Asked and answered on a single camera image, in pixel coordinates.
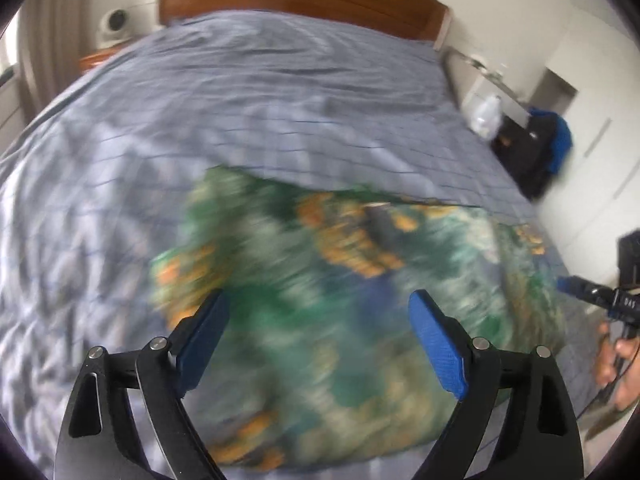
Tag beige curtain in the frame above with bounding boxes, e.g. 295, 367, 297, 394
17, 0, 101, 126

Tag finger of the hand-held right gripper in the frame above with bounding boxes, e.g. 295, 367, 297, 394
556, 275, 615, 312

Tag grey wall shelf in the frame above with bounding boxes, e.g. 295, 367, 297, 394
447, 47, 526, 96

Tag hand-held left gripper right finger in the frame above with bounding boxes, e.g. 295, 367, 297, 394
408, 290, 585, 480

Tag green cloud print jacket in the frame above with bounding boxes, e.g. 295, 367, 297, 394
149, 166, 568, 471

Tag bed with checked blue sheet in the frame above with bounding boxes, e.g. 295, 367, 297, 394
0, 9, 601, 480

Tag person's right hand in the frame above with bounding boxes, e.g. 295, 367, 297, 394
594, 322, 640, 412

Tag wooden nightstand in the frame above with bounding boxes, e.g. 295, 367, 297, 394
77, 42, 133, 77

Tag white plastic bag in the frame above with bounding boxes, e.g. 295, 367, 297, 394
467, 95, 502, 140

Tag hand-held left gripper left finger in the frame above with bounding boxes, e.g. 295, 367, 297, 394
54, 289, 232, 480

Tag black and blue jacket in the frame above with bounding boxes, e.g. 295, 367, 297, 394
492, 106, 573, 200

